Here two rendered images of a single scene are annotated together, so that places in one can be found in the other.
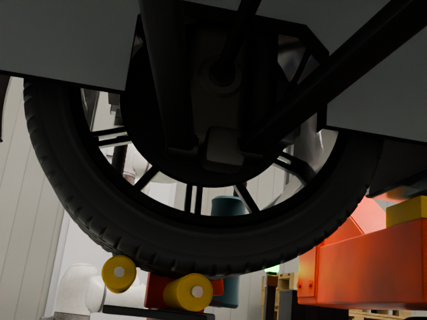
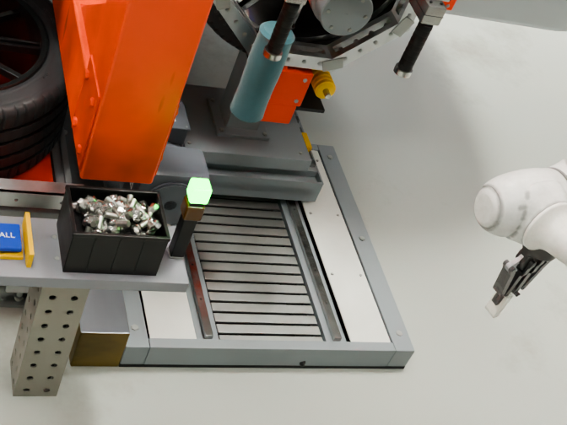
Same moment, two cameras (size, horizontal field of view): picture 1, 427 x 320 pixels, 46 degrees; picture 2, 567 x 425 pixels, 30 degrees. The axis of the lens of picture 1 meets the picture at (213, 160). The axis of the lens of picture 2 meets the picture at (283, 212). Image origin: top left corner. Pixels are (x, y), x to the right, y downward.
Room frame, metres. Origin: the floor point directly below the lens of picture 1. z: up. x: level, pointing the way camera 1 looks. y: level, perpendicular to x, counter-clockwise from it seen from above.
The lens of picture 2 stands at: (3.33, -0.69, 2.04)
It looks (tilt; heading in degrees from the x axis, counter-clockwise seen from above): 39 degrees down; 158
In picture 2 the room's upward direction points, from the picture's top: 25 degrees clockwise
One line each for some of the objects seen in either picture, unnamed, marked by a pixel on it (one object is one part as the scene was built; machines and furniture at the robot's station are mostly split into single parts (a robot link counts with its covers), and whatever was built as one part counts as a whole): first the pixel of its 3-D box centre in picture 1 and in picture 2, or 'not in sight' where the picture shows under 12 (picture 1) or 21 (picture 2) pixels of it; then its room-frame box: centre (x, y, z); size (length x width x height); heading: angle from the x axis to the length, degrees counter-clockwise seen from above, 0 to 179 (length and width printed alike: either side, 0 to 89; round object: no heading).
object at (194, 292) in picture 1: (185, 293); not in sight; (0.92, 0.02, 0.49); 0.29 x 0.06 x 0.06; 9
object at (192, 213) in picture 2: (271, 280); (192, 207); (1.73, -0.24, 0.59); 0.04 x 0.04 x 0.04; 9
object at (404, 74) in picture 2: (118, 161); (414, 46); (1.30, 0.25, 0.83); 0.04 x 0.04 x 0.16
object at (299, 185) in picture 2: not in sight; (228, 144); (0.92, 0.02, 0.13); 0.50 x 0.36 x 0.10; 99
